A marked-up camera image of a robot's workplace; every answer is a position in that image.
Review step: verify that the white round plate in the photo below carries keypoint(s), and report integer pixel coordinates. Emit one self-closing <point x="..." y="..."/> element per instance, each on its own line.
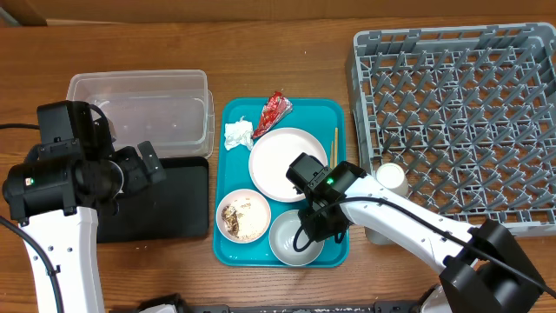
<point x="271" y="156"/>

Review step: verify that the grey bowl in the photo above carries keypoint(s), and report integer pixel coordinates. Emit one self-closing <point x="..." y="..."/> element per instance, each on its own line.
<point x="281" y="239"/>

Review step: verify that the white cup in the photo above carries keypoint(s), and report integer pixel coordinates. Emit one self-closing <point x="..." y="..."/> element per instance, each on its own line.
<point x="393" y="177"/>

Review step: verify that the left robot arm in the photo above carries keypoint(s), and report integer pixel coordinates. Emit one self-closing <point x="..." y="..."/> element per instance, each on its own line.
<point x="57" y="193"/>

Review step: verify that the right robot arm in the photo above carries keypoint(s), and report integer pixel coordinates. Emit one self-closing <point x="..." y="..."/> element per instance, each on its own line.
<point x="481" y="269"/>

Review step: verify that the grey dishwasher rack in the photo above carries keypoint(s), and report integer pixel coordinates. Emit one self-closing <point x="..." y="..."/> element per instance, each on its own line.
<point x="467" y="112"/>

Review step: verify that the crumpled white napkin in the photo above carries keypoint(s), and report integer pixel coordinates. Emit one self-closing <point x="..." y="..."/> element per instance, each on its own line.
<point x="238" y="133"/>

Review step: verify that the red snack wrapper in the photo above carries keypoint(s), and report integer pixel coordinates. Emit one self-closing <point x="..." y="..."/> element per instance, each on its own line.
<point x="276" y="108"/>

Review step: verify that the teal serving tray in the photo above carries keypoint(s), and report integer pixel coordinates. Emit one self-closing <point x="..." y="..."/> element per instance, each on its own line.
<point x="316" y="116"/>

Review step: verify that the pink bowl with food scraps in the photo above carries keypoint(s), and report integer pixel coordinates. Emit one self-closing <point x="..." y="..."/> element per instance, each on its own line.
<point x="243" y="216"/>

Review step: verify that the clear plastic bin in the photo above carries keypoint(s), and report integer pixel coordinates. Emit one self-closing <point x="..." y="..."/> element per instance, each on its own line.
<point x="172" y="109"/>

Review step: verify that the black plastic tray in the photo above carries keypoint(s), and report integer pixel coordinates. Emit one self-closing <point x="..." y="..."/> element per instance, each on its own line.
<point x="177" y="207"/>

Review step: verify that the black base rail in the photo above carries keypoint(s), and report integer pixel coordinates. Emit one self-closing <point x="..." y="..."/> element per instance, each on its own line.
<point x="175" y="301"/>

